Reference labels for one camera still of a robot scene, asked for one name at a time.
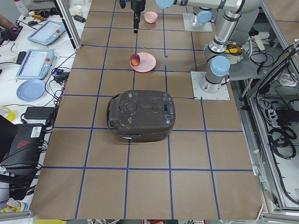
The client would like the teach pendant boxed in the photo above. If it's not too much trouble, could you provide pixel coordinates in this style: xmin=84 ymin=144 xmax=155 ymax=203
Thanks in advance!
xmin=27 ymin=21 xmax=66 ymax=46
xmin=16 ymin=49 xmax=54 ymax=79

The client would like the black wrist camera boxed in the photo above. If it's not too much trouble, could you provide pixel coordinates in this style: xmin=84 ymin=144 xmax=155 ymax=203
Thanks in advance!
xmin=119 ymin=0 xmax=127 ymax=9

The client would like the blue plate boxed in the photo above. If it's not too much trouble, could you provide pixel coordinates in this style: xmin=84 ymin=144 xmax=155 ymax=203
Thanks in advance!
xmin=16 ymin=79 xmax=45 ymax=101

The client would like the pink bowl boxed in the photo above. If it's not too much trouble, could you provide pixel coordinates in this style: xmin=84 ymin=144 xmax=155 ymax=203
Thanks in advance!
xmin=144 ymin=11 xmax=158 ymax=24

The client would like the near teach pendant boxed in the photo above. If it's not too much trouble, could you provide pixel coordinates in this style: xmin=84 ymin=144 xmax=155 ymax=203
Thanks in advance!
xmin=16 ymin=49 xmax=54 ymax=79

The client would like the small black adapter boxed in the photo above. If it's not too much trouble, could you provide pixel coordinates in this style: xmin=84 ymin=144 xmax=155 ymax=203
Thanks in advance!
xmin=73 ymin=15 xmax=86 ymax=23

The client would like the black power adapter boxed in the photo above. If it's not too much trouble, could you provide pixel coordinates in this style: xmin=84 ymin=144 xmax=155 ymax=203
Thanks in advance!
xmin=24 ymin=107 xmax=55 ymax=120

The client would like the steel bowl on chair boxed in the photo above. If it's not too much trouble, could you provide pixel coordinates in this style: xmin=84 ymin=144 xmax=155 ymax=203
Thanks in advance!
xmin=224 ymin=42 xmax=244 ymax=65

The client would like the red apple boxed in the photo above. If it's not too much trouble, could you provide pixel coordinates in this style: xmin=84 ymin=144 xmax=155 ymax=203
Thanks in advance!
xmin=130 ymin=54 xmax=141 ymax=66

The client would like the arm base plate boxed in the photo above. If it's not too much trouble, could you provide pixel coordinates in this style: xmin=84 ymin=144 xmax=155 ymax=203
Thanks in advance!
xmin=191 ymin=71 xmax=230 ymax=100
xmin=183 ymin=13 xmax=213 ymax=32

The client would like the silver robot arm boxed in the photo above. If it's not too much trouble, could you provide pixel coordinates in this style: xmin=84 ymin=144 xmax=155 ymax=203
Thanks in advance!
xmin=156 ymin=0 xmax=262 ymax=94
xmin=191 ymin=7 xmax=212 ymax=26

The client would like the white paper cup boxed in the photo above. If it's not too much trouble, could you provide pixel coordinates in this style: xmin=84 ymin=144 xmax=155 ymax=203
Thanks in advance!
xmin=74 ymin=5 xmax=83 ymax=16

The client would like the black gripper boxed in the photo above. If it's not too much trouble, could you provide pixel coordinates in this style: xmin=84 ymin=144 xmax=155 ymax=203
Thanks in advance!
xmin=130 ymin=0 xmax=145 ymax=34

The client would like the dark brown rice cooker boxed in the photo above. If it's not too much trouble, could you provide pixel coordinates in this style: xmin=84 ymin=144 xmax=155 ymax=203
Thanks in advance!
xmin=106 ymin=90 xmax=176 ymax=140

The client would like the aluminium frame post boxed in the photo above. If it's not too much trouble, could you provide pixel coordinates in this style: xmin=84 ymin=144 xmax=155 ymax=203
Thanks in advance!
xmin=53 ymin=0 xmax=82 ymax=49

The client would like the yellow tape roll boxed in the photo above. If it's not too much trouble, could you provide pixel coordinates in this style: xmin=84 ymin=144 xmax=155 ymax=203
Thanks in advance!
xmin=0 ymin=107 xmax=16 ymax=122

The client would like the far teach pendant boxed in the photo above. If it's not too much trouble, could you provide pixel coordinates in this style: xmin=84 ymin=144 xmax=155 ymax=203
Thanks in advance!
xmin=27 ymin=21 xmax=66 ymax=46

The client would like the pink plate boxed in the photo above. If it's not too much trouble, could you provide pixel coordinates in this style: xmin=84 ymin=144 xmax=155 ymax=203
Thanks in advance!
xmin=131 ymin=52 xmax=156 ymax=73

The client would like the black computer box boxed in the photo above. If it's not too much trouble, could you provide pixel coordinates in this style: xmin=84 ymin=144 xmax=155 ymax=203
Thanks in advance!
xmin=0 ymin=116 xmax=45 ymax=168

